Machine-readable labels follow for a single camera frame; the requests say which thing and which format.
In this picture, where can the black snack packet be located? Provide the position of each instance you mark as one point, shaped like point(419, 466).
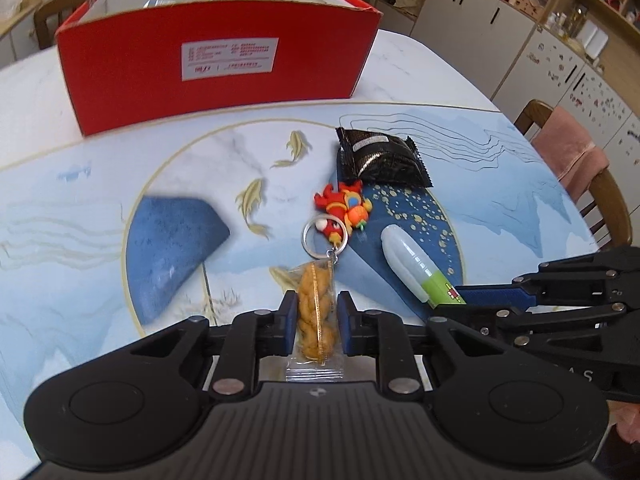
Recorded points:
point(385, 160)

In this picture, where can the white lower cabinet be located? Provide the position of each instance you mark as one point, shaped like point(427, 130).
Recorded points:
point(475, 30)

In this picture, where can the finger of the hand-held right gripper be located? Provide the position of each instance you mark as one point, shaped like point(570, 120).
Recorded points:
point(490, 294)
point(575, 340)

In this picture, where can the white green tube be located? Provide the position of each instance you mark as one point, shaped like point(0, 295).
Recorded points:
point(405, 255)

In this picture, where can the white plastic containers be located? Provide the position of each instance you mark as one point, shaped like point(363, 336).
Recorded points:
point(595, 40)

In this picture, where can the wooden sideboard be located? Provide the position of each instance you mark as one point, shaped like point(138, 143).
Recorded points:
point(15, 30)

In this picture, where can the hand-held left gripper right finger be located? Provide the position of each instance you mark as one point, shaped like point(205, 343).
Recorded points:
point(344, 320)

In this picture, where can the glass bottle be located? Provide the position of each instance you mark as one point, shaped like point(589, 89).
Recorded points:
point(577, 21)

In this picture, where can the white stickered cabinet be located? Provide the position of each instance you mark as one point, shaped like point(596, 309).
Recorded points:
point(575, 95)

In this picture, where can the dark wooden slatted chair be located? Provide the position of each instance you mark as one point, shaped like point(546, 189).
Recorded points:
point(55, 10)

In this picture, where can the twisted fried snack packet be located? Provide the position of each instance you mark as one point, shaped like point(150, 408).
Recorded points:
point(315, 310)

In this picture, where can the red cardboard box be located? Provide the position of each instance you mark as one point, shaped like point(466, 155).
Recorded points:
point(150, 85)

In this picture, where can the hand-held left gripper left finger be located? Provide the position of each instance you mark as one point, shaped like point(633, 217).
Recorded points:
point(290, 320)

